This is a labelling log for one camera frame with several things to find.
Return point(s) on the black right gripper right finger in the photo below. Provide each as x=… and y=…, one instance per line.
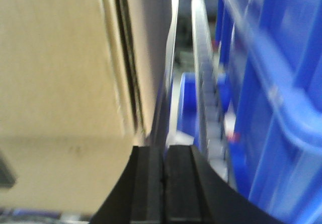
x=194, y=193

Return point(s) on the blue plastic storage bin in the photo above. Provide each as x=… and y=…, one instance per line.
x=271, y=52

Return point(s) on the metal roller track rail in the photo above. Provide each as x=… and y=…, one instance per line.
x=213, y=143

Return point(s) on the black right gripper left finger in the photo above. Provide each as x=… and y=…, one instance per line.
x=138, y=195

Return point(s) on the blue plastic bin lower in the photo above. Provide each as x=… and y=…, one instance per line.
x=188, y=119

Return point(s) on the brown EcoFlow cardboard box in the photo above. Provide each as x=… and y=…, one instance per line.
x=79, y=87

